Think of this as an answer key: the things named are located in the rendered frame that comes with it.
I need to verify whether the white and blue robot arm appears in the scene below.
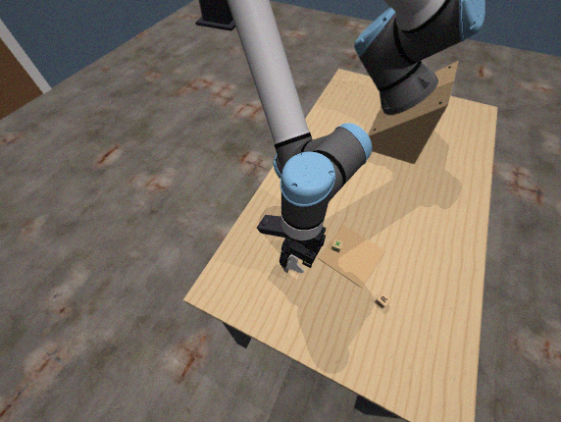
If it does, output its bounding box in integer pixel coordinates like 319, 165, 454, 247
228, 0, 485, 240

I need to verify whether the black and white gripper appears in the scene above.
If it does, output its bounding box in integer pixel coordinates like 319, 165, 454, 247
280, 227, 326, 273

